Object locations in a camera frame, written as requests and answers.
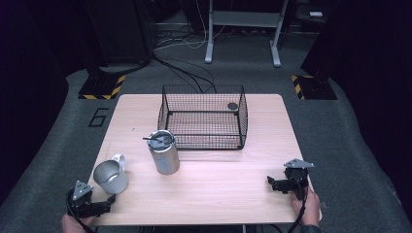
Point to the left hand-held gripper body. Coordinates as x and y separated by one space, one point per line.
80 203

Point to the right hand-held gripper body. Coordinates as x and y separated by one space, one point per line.
297 176

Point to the steel tumbler with lid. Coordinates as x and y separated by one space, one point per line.
164 155

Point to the person's left hand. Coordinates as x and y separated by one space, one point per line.
74 224

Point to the person's right hand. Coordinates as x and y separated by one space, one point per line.
309 207

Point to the grey tape piece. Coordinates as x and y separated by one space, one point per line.
324 204

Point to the black straw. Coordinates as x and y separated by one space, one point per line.
151 139

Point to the dark round disc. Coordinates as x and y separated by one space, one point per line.
232 106

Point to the black base with yellow stripes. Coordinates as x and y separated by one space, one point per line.
102 87
312 87

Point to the small white box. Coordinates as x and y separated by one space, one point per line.
315 14

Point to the white metal desk frame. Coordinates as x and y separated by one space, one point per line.
243 19

